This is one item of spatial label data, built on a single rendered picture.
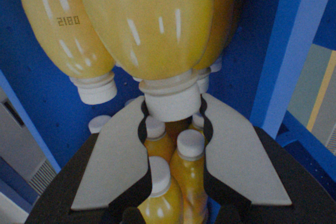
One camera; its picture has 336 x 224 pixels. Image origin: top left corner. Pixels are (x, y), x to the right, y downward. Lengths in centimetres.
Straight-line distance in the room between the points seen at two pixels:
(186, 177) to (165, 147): 6
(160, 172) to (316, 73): 174
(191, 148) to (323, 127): 214
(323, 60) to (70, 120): 178
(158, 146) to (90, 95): 15
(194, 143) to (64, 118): 20
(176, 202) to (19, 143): 29
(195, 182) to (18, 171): 30
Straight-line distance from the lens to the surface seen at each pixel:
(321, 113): 217
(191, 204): 31
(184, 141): 24
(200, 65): 16
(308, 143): 116
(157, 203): 22
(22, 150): 40
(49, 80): 27
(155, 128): 26
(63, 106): 29
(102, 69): 17
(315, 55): 176
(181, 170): 26
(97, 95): 18
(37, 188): 212
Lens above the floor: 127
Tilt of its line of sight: 59 degrees down
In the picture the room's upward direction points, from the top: 179 degrees counter-clockwise
